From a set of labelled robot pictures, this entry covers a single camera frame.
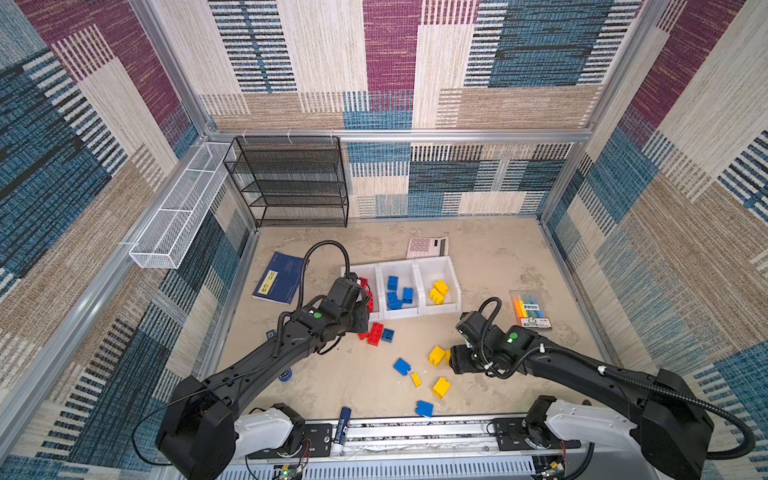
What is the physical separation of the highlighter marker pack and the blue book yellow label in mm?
731

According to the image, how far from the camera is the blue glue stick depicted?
742 millimetres

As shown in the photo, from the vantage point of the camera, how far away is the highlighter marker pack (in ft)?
3.06

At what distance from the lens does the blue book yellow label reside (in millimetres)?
1008
